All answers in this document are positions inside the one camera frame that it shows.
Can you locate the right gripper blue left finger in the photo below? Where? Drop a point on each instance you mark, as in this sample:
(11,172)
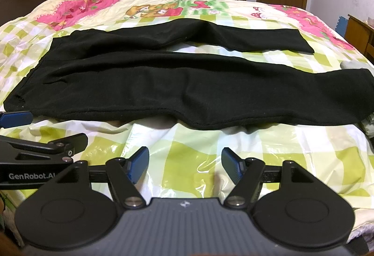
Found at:
(137,164)

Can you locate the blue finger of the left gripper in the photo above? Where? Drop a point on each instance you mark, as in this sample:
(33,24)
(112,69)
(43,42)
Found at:
(15,119)

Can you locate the colourful checked bed cover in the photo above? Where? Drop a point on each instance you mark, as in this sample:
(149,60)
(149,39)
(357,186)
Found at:
(186,162)

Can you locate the blue foam mat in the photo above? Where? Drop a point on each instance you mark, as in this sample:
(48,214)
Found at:
(341,26)

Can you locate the black pants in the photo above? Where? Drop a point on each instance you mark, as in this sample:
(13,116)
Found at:
(130,73)

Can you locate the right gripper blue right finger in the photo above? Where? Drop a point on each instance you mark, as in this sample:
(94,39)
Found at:
(232,164)

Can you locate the wooden side desk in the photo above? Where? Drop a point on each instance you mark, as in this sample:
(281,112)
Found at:
(360,35)

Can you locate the folded grey clothes stack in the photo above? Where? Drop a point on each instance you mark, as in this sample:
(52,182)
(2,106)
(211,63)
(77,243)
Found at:
(353,64)

